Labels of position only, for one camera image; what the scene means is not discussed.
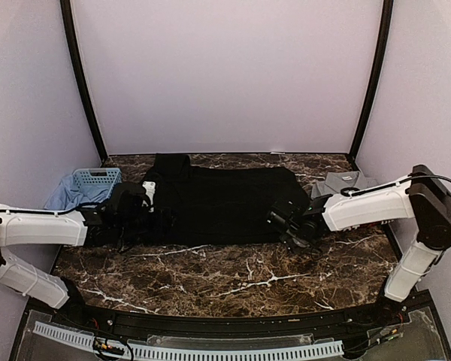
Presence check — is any acrylic base plate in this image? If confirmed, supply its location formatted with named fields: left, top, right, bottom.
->
left=361, top=307, right=448, bottom=361
left=10, top=310, right=99, bottom=361

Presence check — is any left acrylic base plate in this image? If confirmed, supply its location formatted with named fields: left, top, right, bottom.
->
left=10, top=310, right=99, bottom=361

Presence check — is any right acrylic base plate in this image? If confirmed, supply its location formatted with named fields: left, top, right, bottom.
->
left=361, top=307, right=448, bottom=361

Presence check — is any grey folded shirt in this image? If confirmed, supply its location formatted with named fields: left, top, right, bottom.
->
left=310, top=171, right=378, bottom=199

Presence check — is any black long sleeve shirt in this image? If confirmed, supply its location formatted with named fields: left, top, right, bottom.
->
left=142, top=154, right=310, bottom=247

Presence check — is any black frame post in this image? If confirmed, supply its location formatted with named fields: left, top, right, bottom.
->
left=59, top=0, right=108, bottom=162
left=347, top=0, right=394, bottom=168

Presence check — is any right black frame post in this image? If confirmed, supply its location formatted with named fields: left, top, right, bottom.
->
left=347, top=0, right=394, bottom=168

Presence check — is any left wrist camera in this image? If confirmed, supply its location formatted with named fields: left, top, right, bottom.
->
left=107, top=182, right=151, bottom=219

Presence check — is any left black frame post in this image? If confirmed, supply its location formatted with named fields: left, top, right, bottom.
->
left=59, top=0, right=108, bottom=162

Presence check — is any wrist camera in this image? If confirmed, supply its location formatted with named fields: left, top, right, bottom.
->
left=107, top=182, right=151, bottom=219
left=267, top=200, right=302, bottom=232

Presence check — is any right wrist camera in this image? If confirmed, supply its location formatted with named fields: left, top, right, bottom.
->
left=267, top=200, right=302, bottom=232

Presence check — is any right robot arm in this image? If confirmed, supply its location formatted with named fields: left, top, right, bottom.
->
left=268, top=165, right=451, bottom=326

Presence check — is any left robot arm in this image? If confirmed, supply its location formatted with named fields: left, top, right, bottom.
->
left=0, top=192, right=174, bottom=328

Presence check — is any light blue shirt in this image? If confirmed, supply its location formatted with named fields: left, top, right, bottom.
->
left=44, top=174, right=110, bottom=211

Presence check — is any light blue plastic basket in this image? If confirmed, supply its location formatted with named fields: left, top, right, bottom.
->
left=72, top=168, right=122, bottom=199

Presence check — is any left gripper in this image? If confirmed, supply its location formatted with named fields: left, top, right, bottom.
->
left=117, top=207, right=180, bottom=240

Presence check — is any white slotted cable duct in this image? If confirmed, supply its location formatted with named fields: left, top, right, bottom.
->
left=33, top=320, right=345, bottom=360

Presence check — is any black front rail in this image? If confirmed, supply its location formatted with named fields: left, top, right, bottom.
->
left=26, top=296, right=415, bottom=340

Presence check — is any red black folded shirt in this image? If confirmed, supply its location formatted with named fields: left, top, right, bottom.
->
left=341, top=220, right=394, bottom=232

